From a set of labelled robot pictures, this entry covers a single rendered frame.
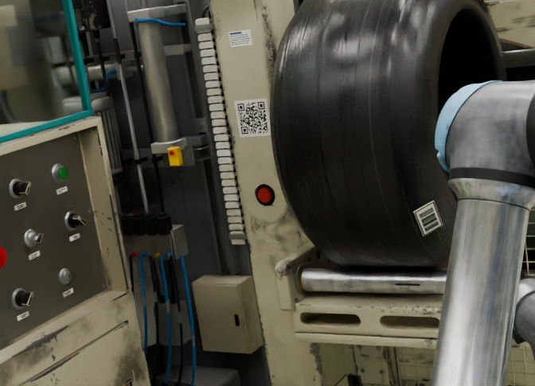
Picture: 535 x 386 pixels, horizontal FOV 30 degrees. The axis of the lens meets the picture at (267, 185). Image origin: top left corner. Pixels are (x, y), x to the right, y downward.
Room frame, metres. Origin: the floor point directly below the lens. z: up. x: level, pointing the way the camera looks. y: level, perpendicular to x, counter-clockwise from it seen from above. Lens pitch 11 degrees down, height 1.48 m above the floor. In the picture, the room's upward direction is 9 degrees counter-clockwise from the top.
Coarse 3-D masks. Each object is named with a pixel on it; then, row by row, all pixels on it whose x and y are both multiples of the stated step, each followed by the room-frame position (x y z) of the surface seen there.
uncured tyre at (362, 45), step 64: (320, 0) 1.83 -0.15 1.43; (384, 0) 1.74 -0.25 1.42; (448, 0) 1.79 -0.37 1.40; (320, 64) 1.72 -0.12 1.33; (384, 64) 1.66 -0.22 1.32; (448, 64) 2.13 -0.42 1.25; (320, 128) 1.69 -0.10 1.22; (384, 128) 1.63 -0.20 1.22; (320, 192) 1.70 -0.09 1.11; (384, 192) 1.64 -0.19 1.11; (448, 192) 1.68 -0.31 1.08; (384, 256) 1.74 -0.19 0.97; (448, 256) 1.73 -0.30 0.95
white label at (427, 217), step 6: (432, 204) 1.64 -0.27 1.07; (420, 210) 1.64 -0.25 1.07; (426, 210) 1.64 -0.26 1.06; (432, 210) 1.65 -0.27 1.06; (420, 216) 1.65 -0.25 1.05; (426, 216) 1.65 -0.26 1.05; (432, 216) 1.65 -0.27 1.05; (438, 216) 1.66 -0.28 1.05; (420, 222) 1.65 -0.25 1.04; (426, 222) 1.65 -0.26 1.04; (432, 222) 1.66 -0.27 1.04; (438, 222) 1.66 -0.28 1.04; (420, 228) 1.66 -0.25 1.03; (426, 228) 1.66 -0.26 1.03; (432, 228) 1.66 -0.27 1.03; (426, 234) 1.66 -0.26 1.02
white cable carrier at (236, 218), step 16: (208, 32) 2.04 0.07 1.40; (208, 48) 2.04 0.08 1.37; (224, 112) 2.04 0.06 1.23; (224, 128) 2.04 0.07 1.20; (224, 144) 2.04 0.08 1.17; (224, 160) 2.04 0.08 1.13; (224, 176) 2.05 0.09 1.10; (224, 192) 2.05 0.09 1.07; (240, 208) 2.06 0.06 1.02; (240, 224) 2.04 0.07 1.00; (240, 240) 2.04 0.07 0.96
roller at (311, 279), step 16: (304, 272) 1.88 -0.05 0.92; (320, 272) 1.86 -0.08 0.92; (336, 272) 1.84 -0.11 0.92; (352, 272) 1.83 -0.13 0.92; (368, 272) 1.81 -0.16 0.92; (384, 272) 1.79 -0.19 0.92; (400, 272) 1.78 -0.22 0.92; (416, 272) 1.76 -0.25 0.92; (432, 272) 1.74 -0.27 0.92; (304, 288) 1.87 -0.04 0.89; (320, 288) 1.85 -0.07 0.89; (336, 288) 1.83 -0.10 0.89; (352, 288) 1.82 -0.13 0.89; (368, 288) 1.80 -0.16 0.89; (384, 288) 1.78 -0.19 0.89; (400, 288) 1.76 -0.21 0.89; (416, 288) 1.75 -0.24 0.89; (432, 288) 1.73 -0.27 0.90
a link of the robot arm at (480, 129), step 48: (480, 96) 1.18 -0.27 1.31; (528, 96) 1.13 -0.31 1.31; (480, 144) 1.15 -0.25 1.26; (528, 144) 1.11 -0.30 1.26; (480, 192) 1.14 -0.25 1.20; (528, 192) 1.13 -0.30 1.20; (480, 240) 1.12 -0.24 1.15; (480, 288) 1.10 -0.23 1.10; (480, 336) 1.08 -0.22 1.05; (432, 384) 1.10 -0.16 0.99; (480, 384) 1.07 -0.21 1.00
